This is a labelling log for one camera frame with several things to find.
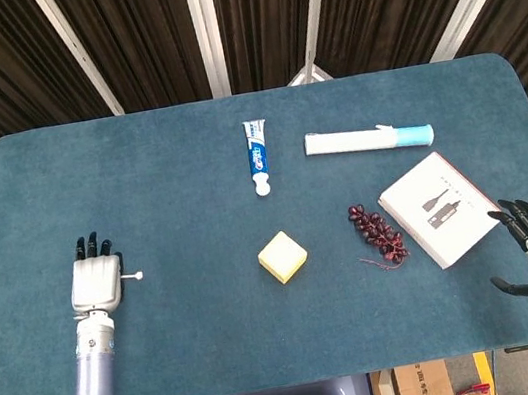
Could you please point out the small silver metal bolt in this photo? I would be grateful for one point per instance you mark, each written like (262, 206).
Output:
(137, 275)

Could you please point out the cardboard box with black print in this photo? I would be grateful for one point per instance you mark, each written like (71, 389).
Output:
(423, 389)

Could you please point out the white book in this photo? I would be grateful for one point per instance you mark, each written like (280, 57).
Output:
(438, 209)

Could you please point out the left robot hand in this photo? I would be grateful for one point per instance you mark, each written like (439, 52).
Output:
(96, 284)

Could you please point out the white and blue roll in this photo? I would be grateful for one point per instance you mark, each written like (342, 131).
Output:
(351, 141)

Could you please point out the teal table cloth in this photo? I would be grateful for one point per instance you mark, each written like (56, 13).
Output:
(190, 331)

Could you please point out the dark brown curtain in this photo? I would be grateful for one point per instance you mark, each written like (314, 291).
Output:
(140, 35)

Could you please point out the white blue toothpaste tube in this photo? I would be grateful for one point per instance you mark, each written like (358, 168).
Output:
(258, 158)

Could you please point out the dark red grape bunch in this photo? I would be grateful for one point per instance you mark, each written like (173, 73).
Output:
(376, 232)

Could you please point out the yellow cube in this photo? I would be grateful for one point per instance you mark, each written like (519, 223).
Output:
(281, 258)

